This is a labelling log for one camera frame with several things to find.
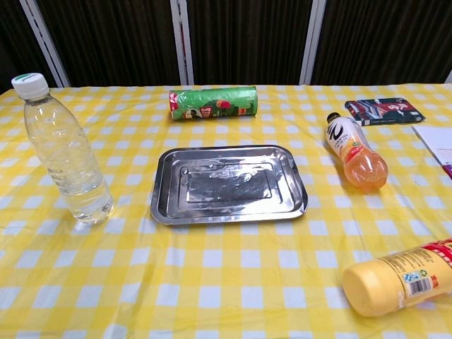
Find transparent water bottle white cap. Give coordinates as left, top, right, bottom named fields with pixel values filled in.
left=11, top=72, right=114, bottom=226

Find rectangular metal tray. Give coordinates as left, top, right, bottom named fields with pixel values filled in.
left=150, top=145, right=309, bottom=226

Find orange drink bottle white label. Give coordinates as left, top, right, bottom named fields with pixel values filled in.
left=326, top=112, right=388, bottom=194

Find yellow plastic bottle with barcode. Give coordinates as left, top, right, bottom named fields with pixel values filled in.
left=341, top=238, right=452, bottom=318

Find green chips can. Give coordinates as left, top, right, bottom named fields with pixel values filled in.
left=168, top=85, right=259, bottom=123

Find yellow white checkered tablecloth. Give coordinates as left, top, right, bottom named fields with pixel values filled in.
left=0, top=83, right=452, bottom=339

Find dark blue book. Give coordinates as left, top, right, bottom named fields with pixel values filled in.
left=344, top=98, right=426, bottom=127

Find white paper sheet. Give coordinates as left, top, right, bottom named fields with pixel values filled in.
left=411, top=124, right=452, bottom=177

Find white partition post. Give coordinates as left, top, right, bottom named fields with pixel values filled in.
left=169, top=0, right=195, bottom=86
left=19, top=0, right=71, bottom=88
left=299, top=0, right=327, bottom=85

